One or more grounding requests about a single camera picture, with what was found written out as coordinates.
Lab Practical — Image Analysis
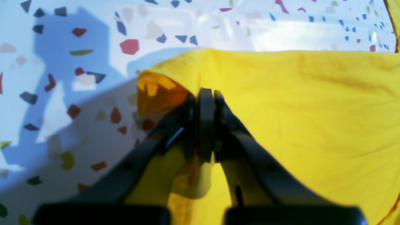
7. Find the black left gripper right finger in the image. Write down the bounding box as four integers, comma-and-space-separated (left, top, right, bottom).
198, 88, 367, 225

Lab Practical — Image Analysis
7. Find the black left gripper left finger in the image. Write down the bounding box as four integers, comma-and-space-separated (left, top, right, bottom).
33, 95, 196, 225

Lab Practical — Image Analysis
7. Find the yellow T-shirt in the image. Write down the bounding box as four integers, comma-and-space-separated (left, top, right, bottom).
123, 0, 399, 225

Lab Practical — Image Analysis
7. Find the terrazzo pattern table cloth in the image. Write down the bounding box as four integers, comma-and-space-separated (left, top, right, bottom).
0, 0, 369, 225

